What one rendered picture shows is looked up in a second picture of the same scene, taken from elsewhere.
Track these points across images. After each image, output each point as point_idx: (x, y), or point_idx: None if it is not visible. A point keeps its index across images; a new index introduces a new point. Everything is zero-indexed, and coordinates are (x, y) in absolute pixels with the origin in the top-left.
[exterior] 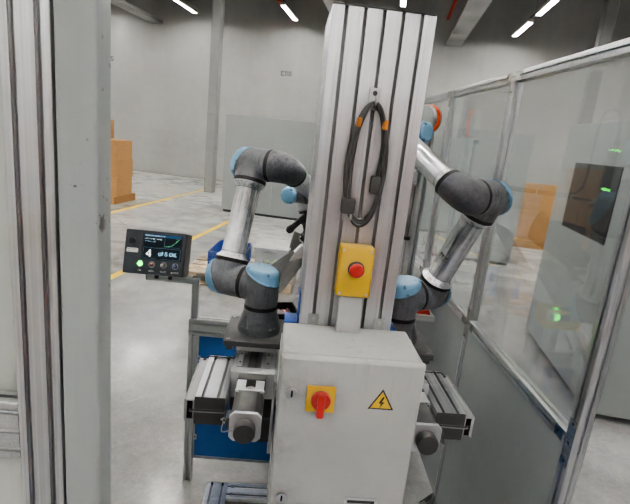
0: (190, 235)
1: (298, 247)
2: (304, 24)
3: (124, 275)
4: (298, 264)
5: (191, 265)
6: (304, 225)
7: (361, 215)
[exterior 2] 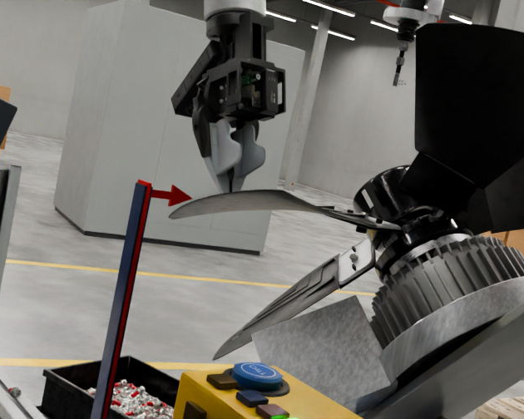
0: None
1: (357, 246)
2: None
3: None
4: (316, 293)
5: (506, 400)
6: (205, 78)
7: None
